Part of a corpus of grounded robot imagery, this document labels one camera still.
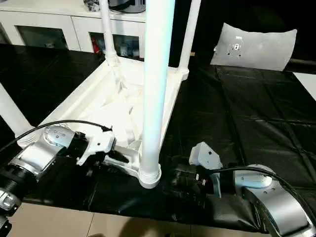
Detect white plastic table top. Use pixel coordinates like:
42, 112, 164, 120
17, 56, 191, 191

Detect black work mat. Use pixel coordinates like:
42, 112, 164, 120
0, 43, 316, 234

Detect flat white board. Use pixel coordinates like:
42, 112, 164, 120
293, 72, 316, 100

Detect white cabinet with glass doors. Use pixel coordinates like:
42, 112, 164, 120
0, 0, 149, 54

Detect black cabinet with gold label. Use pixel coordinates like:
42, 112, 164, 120
170, 0, 233, 67

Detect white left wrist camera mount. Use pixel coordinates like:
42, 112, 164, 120
76, 128, 117, 167

